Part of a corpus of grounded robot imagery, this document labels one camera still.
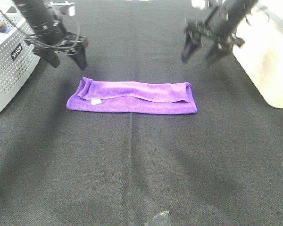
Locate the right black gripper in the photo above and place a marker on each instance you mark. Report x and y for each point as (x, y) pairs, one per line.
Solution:
(219, 25)

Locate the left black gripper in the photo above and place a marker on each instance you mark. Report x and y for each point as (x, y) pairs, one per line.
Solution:
(52, 36)

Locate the purple microfiber towel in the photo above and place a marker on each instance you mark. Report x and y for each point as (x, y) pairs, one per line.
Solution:
(132, 97)

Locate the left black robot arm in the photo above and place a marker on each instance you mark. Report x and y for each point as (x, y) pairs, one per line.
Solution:
(37, 10)

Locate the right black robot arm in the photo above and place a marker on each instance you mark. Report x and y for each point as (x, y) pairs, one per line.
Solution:
(244, 5)

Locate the grey perforated laundry basket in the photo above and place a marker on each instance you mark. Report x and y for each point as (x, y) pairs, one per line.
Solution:
(17, 60)

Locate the white storage box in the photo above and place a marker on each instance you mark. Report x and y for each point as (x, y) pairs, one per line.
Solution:
(261, 56)

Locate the black table cover cloth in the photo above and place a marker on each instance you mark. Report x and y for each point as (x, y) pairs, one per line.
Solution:
(219, 167)

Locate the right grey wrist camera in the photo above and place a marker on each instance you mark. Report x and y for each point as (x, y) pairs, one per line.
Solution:
(200, 4)

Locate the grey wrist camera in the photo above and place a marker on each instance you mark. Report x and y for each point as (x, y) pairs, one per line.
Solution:
(200, 4)
(65, 8)

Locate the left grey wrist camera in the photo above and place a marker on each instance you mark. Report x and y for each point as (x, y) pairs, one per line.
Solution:
(65, 8)

